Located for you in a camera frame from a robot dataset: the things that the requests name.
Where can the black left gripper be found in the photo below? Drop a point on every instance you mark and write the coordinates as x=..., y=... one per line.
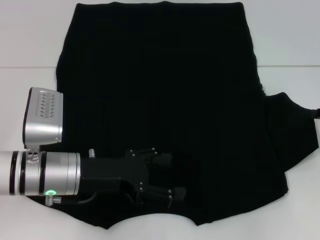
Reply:
x=103, y=170

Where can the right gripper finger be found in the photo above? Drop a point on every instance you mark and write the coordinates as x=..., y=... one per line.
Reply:
x=318, y=113

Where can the black shirt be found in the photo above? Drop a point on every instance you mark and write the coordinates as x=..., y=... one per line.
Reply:
x=160, y=75

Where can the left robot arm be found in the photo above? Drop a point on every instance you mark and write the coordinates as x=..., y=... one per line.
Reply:
x=61, y=172

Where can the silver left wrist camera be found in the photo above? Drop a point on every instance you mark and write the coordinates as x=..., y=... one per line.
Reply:
x=42, y=128

